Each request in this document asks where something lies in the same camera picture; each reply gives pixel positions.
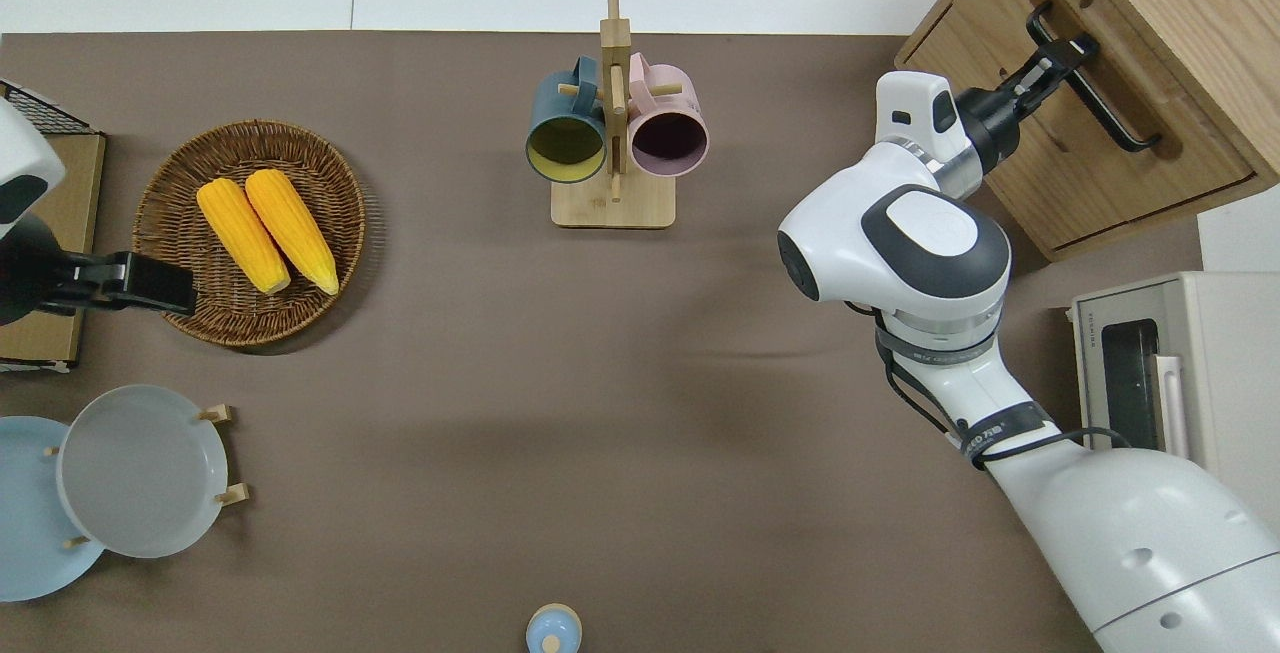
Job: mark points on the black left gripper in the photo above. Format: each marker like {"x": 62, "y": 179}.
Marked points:
{"x": 30, "y": 273}

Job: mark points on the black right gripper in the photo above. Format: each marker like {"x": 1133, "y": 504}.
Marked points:
{"x": 990, "y": 123}

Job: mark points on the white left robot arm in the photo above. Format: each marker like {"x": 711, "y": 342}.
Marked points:
{"x": 25, "y": 148}

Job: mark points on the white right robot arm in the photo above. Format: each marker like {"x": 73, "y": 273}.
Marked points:
{"x": 900, "y": 233}

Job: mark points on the wooden drawer with slot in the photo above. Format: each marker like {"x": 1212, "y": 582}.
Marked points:
{"x": 1040, "y": 203}

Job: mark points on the round wicker basket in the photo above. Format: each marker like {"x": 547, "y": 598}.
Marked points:
{"x": 180, "y": 303}

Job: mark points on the yellow corn cob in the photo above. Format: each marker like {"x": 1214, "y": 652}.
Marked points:
{"x": 242, "y": 235}
{"x": 292, "y": 228}

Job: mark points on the grey plate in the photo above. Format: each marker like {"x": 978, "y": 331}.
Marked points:
{"x": 140, "y": 473}

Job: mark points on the wooden plate rack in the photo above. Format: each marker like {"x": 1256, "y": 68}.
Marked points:
{"x": 222, "y": 495}

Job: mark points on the light blue plate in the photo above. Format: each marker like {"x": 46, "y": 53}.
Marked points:
{"x": 30, "y": 533}

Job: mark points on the brown table mat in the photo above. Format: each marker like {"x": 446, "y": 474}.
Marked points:
{"x": 500, "y": 383}

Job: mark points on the white toaster oven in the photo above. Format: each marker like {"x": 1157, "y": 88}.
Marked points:
{"x": 1230, "y": 383}

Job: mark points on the pink mug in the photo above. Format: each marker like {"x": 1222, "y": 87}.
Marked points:
{"x": 680, "y": 93}

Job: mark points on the blue mug yellow inside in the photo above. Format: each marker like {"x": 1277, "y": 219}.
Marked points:
{"x": 550, "y": 98}

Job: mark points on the wooden mug tree stand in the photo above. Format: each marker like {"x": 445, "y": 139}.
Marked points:
{"x": 612, "y": 208}

